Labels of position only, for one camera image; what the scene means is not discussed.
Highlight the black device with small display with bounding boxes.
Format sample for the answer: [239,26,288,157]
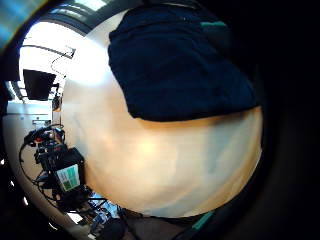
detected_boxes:
[34,146,88,205]

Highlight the black cable loop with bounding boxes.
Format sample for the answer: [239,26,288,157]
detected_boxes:
[18,139,59,203]

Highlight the black monitor screen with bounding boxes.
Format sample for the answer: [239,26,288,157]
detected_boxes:
[22,68,58,102]

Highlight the black stand with red parts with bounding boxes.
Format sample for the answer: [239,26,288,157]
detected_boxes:
[23,123,67,151]

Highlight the ceiling light panel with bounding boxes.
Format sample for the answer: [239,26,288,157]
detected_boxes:
[71,0,109,12]

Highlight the dark navy cloth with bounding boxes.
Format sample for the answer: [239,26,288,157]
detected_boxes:
[107,3,261,123]

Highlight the blue and black equipment pile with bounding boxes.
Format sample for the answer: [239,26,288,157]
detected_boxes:
[79,192,125,236]

